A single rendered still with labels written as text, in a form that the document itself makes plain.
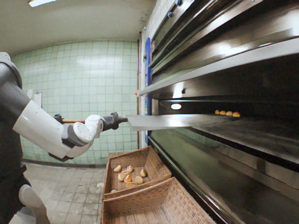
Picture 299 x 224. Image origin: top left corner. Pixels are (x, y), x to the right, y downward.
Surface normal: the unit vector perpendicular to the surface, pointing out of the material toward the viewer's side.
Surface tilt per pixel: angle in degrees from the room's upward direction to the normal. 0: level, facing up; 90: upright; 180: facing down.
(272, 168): 90
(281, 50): 79
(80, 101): 90
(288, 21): 70
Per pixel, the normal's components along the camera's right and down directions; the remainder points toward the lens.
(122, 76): 0.26, 0.08
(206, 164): -0.91, -0.32
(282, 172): -0.96, 0.02
